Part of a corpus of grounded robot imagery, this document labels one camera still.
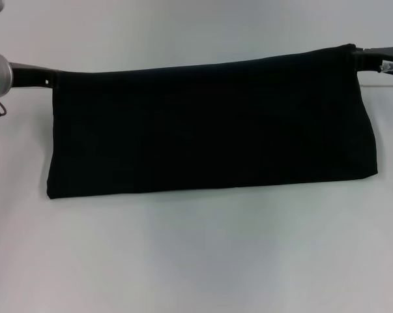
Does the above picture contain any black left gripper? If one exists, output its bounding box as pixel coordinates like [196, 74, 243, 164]
[10, 61, 60, 89]

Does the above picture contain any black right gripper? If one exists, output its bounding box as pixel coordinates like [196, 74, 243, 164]
[349, 46, 393, 78]

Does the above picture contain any black shirt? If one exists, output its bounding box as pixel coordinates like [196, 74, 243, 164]
[46, 43, 379, 200]

